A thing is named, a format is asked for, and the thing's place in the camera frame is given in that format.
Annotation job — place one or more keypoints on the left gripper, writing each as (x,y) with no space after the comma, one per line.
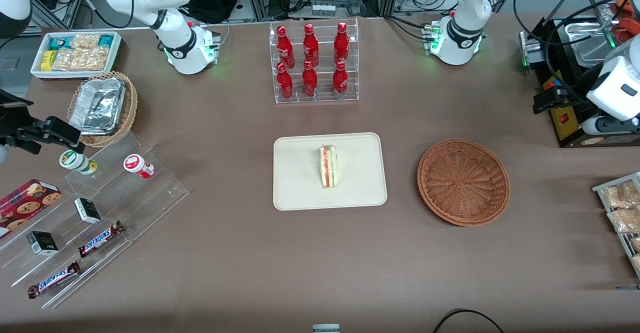
(578,87)

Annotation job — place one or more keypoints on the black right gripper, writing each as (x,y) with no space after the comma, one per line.
(11,118)

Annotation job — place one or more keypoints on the triangular layered sandwich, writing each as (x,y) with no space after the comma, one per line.
(329,168)

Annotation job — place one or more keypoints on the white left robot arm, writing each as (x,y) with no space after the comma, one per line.
(465,28)

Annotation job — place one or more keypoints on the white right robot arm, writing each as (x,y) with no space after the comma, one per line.
(177,43)

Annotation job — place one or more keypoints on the light wicker basket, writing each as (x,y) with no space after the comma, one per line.
(129,108)

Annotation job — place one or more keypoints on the brown round wicker basket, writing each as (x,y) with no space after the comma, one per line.
(462,183)

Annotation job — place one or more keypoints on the beige rectangular tray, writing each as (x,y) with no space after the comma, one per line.
(300,173)

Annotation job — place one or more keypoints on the black food warmer machine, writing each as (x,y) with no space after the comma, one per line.
(565,129)

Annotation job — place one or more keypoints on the green lid sunflower jar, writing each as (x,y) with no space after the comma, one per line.
(75,161)

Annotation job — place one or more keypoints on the red tartan cookie box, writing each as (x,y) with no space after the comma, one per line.
(27,200)

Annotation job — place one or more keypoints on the stacked aluminium foil containers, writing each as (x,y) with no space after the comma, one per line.
(97,105)

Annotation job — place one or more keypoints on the steel warmer pan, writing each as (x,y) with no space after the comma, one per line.
(587,38)

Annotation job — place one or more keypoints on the yellow snack packet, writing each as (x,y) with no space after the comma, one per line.
(47,60)

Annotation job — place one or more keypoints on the clear cracker bag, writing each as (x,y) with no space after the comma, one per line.
(69,59)
(85,41)
(96,59)

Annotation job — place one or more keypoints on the small black carton box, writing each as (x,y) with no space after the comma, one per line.
(42,243)
(88,211)

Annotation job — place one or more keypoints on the teal snack packet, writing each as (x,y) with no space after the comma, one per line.
(106,40)
(56,43)

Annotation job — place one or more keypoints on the red sausage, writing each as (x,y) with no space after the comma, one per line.
(622,4)
(625,29)

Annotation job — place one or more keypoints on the red lid white jar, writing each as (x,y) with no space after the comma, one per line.
(137,165)

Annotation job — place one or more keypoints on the clear rice snack bag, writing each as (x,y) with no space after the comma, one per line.
(625,220)
(620,195)

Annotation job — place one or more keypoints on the white snack bin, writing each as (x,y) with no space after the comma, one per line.
(117,55)

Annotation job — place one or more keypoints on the Snickers chocolate bar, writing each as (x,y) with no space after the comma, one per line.
(54,279)
(101,239)

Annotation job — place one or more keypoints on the clear acrylic stepped shelf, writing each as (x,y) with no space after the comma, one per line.
(150,193)

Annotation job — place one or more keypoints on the red cola bottle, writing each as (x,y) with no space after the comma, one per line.
(341,45)
(310,82)
(285,83)
(285,48)
(340,82)
(310,47)

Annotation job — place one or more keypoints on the clear acrylic bottle rack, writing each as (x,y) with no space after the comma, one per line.
(322,80)

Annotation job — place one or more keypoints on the white power strip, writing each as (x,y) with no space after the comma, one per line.
(324,9)

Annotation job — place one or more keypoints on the small grey white device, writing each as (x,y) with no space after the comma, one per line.
(326,328)

